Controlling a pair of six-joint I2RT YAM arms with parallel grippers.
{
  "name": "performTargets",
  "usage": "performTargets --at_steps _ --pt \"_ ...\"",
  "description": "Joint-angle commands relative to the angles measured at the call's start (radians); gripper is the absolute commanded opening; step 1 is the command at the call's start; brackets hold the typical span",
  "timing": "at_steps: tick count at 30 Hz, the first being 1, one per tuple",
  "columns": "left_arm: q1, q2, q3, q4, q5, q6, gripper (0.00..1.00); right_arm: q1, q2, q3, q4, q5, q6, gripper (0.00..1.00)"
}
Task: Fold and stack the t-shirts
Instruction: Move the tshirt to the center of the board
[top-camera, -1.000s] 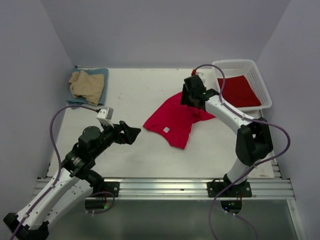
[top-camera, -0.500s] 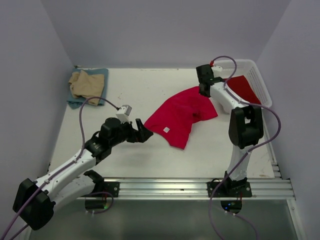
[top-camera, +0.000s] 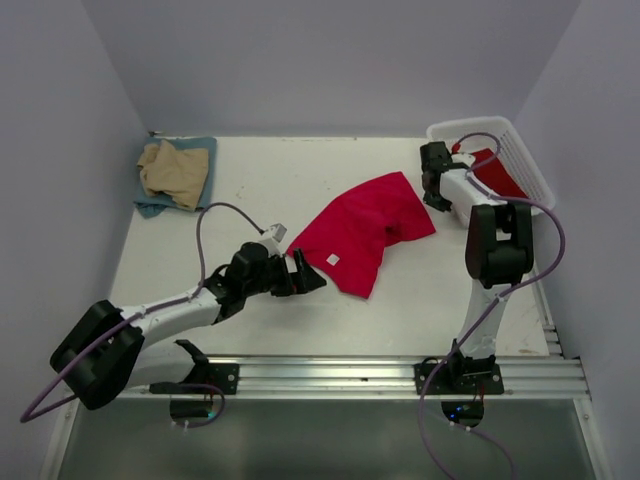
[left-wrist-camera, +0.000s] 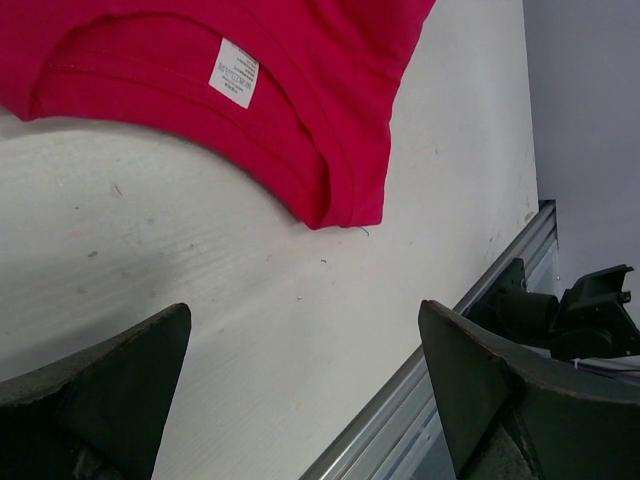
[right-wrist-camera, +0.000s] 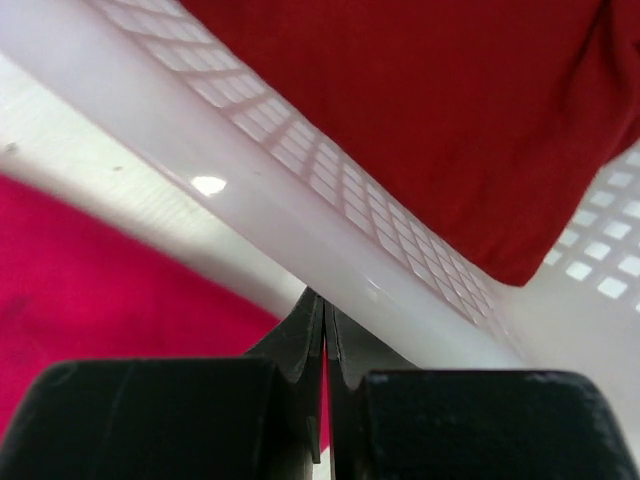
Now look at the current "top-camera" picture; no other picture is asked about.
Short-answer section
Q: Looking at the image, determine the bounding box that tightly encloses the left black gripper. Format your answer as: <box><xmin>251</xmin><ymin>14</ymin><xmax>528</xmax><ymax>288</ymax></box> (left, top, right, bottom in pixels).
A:
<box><xmin>243</xmin><ymin>247</ymin><xmax>325</xmax><ymax>296</ymax></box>

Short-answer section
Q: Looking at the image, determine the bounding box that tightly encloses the bright red t shirt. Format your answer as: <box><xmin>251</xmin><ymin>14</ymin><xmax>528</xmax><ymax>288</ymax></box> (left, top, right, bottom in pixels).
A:
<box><xmin>287</xmin><ymin>172</ymin><xmax>436</xmax><ymax>299</ymax></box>

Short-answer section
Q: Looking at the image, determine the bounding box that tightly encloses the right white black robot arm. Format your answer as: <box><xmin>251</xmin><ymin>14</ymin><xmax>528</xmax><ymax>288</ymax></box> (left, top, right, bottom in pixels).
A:
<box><xmin>414</xmin><ymin>141</ymin><xmax>534</xmax><ymax>395</ymax></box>

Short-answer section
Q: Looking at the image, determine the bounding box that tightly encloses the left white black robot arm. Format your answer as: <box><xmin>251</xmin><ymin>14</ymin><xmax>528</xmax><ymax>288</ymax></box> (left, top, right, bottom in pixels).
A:
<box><xmin>50</xmin><ymin>242</ymin><xmax>327</xmax><ymax>410</ymax></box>

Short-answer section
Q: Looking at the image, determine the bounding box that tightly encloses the dark red folded shirt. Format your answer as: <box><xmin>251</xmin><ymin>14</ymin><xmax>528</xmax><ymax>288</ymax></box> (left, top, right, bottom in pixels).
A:
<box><xmin>472</xmin><ymin>148</ymin><xmax>527</xmax><ymax>198</ymax></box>

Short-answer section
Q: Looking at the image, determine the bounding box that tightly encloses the white plastic basket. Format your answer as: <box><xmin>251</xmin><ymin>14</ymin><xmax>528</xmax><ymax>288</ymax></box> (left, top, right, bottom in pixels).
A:
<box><xmin>426</xmin><ymin>116</ymin><xmax>555</xmax><ymax>209</ymax></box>

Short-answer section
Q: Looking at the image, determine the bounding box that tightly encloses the blue folded shirt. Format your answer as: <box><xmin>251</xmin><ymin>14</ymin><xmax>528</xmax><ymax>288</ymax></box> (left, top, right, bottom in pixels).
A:
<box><xmin>134</xmin><ymin>137</ymin><xmax>217</xmax><ymax>219</ymax></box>

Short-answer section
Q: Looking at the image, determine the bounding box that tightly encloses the beige crumpled shirt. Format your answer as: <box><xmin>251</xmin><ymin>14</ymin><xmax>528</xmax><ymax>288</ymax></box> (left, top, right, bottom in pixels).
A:
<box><xmin>137</xmin><ymin>140</ymin><xmax>209</xmax><ymax>211</ymax></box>

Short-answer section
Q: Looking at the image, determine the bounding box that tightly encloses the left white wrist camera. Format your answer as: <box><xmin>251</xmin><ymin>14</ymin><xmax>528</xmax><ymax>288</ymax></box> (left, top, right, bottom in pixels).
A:
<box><xmin>259</xmin><ymin>223</ymin><xmax>287</xmax><ymax>255</ymax></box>

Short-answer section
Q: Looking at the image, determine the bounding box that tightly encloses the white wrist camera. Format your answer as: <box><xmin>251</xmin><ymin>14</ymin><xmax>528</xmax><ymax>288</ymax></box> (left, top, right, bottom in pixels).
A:
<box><xmin>259</xmin><ymin>223</ymin><xmax>287</xmax><ymax>255</ymax></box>
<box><xmin>451</xmin><ymin>152</ymin><xmax>476</xmax><ymax>169</ymax></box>

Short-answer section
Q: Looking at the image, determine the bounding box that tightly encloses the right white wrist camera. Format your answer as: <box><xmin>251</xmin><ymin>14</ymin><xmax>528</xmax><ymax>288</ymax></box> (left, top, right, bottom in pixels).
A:
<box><xmin>451</xmin><ymin>152</ymin><xmax>476</xmax><ymax>169</ymax></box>

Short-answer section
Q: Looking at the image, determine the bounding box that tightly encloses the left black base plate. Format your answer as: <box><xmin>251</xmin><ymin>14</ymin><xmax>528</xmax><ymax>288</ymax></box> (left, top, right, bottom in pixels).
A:
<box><xmin>149</xmin><ymin>363</ymin><xmax>240</xmax><ymax>395</ymax></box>

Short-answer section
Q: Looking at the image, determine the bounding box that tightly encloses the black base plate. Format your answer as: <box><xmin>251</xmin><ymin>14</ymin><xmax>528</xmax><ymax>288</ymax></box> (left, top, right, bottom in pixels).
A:
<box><xmin>149</xmin><ymin>363</ymin><xmax>240</xmax><ymax>395</ymax></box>
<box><xmin>413</xmin><ymin>362</ymin><xmax>505</xmax><ymax>396</ymax></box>

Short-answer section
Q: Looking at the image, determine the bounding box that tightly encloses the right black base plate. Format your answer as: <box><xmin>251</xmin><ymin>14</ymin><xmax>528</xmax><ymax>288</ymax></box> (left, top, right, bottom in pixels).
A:
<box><xmin>413</xmin><ymin>362</ymin><xmax>505</xmax><ymax>396</ymax></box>

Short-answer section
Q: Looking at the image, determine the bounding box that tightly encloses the aluminium mounting rail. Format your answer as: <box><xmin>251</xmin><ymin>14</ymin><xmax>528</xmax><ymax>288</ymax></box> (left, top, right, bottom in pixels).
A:
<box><xmin>116</xmin><ymin>356</ymin><xmax>589</xmax><ymax>400</ymax></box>

